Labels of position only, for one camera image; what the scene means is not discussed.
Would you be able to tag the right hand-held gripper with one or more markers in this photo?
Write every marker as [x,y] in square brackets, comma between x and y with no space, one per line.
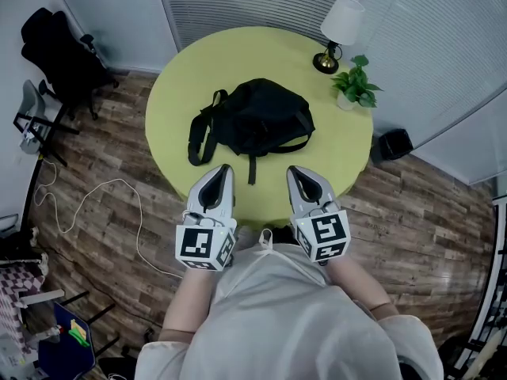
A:
[326,230]

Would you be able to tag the purple checkered cloth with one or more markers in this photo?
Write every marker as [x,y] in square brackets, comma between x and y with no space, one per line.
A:
[16,291]

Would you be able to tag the round yellow-green table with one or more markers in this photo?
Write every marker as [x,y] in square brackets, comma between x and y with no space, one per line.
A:
[186,77]

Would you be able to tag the black backpack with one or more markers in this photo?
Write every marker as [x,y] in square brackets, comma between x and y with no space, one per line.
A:
[261,117]

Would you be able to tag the black metal rack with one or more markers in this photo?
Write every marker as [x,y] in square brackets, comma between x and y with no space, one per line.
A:
[487,311]

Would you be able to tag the potted green plant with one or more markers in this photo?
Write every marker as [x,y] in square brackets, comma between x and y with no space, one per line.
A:
[356,85]

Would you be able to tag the grey chair with black legs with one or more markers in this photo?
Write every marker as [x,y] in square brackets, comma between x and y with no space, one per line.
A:
[33,105]

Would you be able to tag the blue stool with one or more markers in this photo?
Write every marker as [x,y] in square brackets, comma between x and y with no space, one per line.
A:
[63,354]

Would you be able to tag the person's left forearm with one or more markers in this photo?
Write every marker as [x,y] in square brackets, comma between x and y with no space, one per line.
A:
[190,299]

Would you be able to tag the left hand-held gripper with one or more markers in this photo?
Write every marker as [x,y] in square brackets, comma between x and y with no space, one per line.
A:
[198,244]

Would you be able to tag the window blinds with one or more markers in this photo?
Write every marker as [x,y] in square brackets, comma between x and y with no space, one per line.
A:
[253,2]

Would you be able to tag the black floor box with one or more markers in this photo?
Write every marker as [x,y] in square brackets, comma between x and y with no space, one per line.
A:
[394,144]

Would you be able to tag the person's right forearm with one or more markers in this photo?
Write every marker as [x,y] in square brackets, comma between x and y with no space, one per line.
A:
[356,287]

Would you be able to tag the white shade table lamp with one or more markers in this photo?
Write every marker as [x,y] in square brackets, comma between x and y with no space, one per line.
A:
[342,20]

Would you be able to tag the green plastic item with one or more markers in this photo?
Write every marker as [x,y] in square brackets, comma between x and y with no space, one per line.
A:
[79,335]

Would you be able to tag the person's white shirt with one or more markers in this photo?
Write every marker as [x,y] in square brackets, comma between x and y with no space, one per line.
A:
[285,323]

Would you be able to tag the black office chair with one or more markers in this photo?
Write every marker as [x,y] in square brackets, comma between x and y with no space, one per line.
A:
[59,54]

